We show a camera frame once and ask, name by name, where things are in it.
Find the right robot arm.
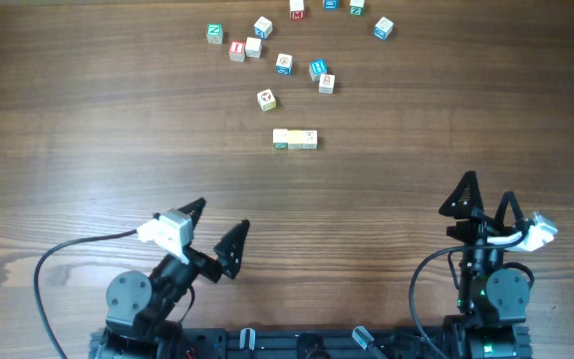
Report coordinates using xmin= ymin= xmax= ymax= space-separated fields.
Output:
xmin=439 ymin=188 xmax=534 ymax=358

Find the red I block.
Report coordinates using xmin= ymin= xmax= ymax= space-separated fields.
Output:
xmin=228 ymin=41 xmax=246 ymax=62

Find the yellow K block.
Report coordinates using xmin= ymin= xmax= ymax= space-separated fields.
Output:
xmin=319 ymin=74 xmax=335 ymax=95

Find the yellow animal block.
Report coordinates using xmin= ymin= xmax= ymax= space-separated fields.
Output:
xmin=287 ymin=130 xmax=303 ymax=150

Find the blue block far right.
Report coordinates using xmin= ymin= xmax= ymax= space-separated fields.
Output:
xmin=374 ymin=16 xmax=395 ymax=40

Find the brown circle block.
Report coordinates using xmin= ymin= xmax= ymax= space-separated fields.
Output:
xmin=257 ymin=89 xmax=277 ymax=112

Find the blue L block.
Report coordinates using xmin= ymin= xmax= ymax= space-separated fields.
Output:
xmin=276 ymin=53 xmax=293 ymax=75

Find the green z block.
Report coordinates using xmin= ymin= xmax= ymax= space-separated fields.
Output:
xmin=349 ymin=0 xmax=365 ymax=16
xmin=272 ymin=129 xmax=289 ymax=149

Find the blue white back block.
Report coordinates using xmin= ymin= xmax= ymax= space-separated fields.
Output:
xmin=253 ymin=16 xmax=273 ymax=40

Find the teal green N block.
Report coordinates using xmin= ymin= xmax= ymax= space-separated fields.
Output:
xmin=206 ymin=24 xmax=223 ymax=45

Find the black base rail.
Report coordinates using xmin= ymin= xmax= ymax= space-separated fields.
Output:
xmin=89 ymin=326 xmax=533 ymax=359

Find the green V block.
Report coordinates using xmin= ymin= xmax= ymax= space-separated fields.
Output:
xmin=289 ymin=0 xmax=305 ymax=20

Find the pale pink block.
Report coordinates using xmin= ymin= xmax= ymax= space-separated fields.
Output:
xmin=245 ymin=37 xmax=262 ymax=59

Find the blue striped H block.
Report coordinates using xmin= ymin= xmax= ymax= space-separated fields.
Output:
xmin=308 ymin=59 xmax=327 ymax=82

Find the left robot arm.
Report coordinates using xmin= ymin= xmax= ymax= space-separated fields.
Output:
xmin=90 ymin=198 xmax=500 ymax=358

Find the plain wood picture block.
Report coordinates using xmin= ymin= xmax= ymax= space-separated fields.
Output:
xmin=302 ymin=130 xmax=318 ymax=150

